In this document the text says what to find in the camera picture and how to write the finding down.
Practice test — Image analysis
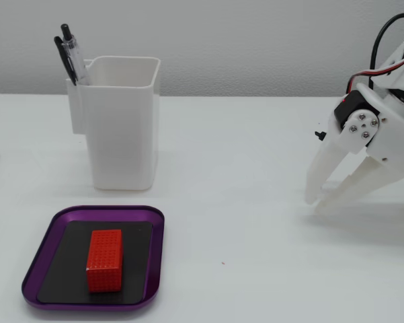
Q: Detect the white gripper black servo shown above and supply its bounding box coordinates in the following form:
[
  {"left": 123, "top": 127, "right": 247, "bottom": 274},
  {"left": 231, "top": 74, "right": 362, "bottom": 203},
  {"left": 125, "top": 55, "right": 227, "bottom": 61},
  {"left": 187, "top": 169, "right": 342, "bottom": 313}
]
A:
[{"left": 305, "top": 82, "right": 404, "bottom": 214}]

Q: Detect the black clear retractable pen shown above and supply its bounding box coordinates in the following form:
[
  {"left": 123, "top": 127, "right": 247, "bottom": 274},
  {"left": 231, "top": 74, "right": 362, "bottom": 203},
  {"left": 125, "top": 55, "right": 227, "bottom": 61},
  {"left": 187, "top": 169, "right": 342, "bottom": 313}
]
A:
[{"left": 52, "top": 22, "right": 90, "bottom": 87}]

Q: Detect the white plastic pen holder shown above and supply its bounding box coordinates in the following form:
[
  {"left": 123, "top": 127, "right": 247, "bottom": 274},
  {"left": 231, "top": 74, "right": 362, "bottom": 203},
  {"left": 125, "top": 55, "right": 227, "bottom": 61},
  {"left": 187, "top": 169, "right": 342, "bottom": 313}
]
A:
[{"left": 65, "top": 55, "right": 162, "bottom": 192}]

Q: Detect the purple metal tray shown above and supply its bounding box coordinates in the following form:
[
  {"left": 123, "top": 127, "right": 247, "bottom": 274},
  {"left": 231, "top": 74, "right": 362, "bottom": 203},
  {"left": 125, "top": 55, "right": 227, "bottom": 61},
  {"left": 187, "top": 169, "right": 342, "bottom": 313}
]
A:
[{"left": 21, "top": 205, "right": 165, "bottom": 310}]

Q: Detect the red studded block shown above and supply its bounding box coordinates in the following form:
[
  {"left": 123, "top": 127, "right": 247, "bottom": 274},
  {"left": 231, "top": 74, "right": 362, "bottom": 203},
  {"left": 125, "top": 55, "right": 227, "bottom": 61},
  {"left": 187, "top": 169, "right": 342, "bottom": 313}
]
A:
[{"left": 85, "top": 229, "right": 124, "bottom": 294}]

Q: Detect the red white black servo wire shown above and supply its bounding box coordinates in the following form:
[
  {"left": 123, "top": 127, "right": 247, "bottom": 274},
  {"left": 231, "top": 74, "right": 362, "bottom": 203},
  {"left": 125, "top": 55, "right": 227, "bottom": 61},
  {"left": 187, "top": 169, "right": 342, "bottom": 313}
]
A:
[{"left": 347, "top": 50, "right": 404, "bottom": 94}]

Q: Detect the black cable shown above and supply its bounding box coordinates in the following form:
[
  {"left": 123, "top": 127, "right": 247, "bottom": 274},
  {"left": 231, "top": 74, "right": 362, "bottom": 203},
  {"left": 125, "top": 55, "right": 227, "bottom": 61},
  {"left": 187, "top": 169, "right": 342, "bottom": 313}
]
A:
[{"left": 370, "top": 12, "right": 404, "bottom": 80}]

